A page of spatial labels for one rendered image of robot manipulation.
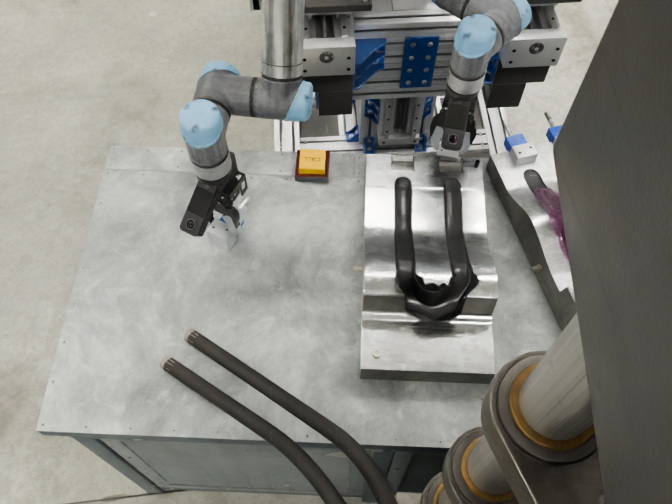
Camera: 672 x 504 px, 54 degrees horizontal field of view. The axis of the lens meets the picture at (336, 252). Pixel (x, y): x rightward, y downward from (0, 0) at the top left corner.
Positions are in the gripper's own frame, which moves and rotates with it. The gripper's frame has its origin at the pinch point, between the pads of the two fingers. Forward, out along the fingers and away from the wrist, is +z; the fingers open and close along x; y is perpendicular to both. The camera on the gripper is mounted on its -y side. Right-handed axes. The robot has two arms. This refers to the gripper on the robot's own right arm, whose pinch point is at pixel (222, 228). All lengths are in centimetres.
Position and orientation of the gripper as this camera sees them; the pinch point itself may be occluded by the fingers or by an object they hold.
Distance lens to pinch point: 148.1
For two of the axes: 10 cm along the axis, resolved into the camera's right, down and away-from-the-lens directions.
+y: 4.6, -7.7, 4.4
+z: 0.0, 4.9, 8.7
